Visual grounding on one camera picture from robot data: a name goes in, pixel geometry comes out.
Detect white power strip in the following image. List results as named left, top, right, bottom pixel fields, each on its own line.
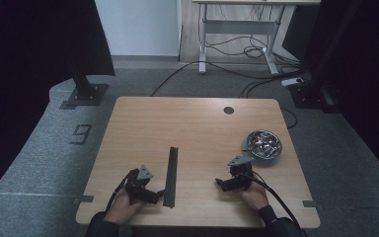
left=280, top=77, right=305, bottom=88

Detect long black chopstick case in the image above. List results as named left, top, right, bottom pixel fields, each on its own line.
left=163, top=146, right=176, bottom=209

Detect person's left hand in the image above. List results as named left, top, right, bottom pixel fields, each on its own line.
left=103, top=189, right=145, bottom=226

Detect white desk frame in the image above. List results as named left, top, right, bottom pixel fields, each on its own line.
left=191, top=0, right=322, bottom=76

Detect grey tape piece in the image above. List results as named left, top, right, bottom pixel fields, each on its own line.
left=302, top=199, right=324, bottom=209
left=72, top=195, right=95, bottom=204

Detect black metal stand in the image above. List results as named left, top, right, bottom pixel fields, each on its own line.
left=289, top=0, right=363, bottom=115

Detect black chopstick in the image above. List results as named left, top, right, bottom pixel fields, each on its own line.
left=172, top=146, right=180, bottom=207
left=170, top=146, right=178, bottom=208

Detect tangled black cables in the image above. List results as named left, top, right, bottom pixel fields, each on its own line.
left=196, top=4, right=300, bottom=67

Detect black stand base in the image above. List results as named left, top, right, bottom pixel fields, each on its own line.
left=58, top=60, right=110, bottom=111

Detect shiny metal bowl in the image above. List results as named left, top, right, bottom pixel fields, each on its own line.
left=246, top=129, right=283, bottom=161

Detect black looped cable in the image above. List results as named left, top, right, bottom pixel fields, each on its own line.
left=279, top=107, right=299, bottom=129

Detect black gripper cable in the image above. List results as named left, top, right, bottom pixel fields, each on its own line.
left=105, top=168, right=139, bottom=211
left=241, top=171, right=309, bottom=237

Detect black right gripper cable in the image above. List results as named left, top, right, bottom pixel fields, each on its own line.
left=241, top=171, right=309, bottom=237

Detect black curtain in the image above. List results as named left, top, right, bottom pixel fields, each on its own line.
left=282, top=0, right=379, bottom=186
left=0, top=0, right=116, bottom=208

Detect grey round plate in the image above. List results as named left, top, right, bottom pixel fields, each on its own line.
left=241, top=136, right=282, bottom=167

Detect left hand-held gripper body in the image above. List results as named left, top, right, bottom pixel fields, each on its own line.
left=124, top=164, right=157, bottom=205

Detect person's right hand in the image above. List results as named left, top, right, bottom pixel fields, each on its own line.
left=241, top=181, right=270, bottom=211

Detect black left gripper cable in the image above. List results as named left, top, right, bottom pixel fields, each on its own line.
left=105, top=168, right=139, bottom=211

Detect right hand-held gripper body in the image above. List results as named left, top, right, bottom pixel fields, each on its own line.
left=227, top=155, right=255, bottom=192

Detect black tape floor numeral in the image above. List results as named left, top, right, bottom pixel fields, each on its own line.
left=69, top=123, right=93, bottom=146

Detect long black floor cable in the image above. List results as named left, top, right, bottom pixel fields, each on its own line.
left=150, top=60, right=305, bottom=98

